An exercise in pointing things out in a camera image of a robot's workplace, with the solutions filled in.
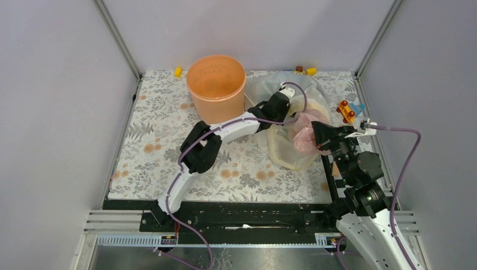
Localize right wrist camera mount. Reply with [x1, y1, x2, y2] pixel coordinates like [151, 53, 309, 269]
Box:
[345, 118, 377, 138]

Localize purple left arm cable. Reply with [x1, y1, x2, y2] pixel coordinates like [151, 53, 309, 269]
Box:
[164, 82, 309, 270]

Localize clear white trash bag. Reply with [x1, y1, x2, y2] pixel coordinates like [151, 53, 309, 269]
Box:
[244, 71, 332, 150]

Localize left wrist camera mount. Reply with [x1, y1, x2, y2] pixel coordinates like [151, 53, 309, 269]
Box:
[279, 87, 295, 100]

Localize yellow red toy car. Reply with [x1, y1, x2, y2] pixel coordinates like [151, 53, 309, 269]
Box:
[336, 100, 356, 124]

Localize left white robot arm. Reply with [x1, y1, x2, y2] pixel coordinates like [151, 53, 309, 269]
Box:
[151, 88, 295, 231]

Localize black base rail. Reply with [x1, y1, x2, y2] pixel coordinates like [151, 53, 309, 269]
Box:
[103, 200, 338, 245]

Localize yellow block at back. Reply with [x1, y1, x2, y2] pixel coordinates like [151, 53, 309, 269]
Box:
[305, 67, 317, 76]

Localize orange plastic trash bin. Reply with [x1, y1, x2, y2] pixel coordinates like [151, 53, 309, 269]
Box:
[186, 55, 246, 124]

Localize light wooden block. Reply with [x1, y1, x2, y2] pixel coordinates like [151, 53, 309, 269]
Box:
[332, 163, 341, 177]

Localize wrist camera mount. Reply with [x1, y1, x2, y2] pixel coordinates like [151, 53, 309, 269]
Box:
[279, 87, 295, 100]
[345, 118, 377, 138]

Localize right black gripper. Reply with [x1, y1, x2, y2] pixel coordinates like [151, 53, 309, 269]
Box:
[310, 119, 357, 183]

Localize black white checkerboard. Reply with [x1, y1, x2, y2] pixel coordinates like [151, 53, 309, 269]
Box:
[320, 138, 388, 204]

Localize blue toy piece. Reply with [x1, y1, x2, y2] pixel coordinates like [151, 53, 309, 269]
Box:
[348, 103, 366, 117]

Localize floral patterned table mat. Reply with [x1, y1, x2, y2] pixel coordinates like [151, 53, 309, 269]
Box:
[108, 70, 388, 204]

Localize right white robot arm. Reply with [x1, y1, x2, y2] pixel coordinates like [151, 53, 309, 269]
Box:
[312, 120, 424, 269]

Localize yellow toy block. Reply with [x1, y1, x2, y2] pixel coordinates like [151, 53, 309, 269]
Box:
[174, 66, 183, 78]

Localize pink plastic trash bag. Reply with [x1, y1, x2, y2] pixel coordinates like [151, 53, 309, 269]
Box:
[289, 110, 330, 156]

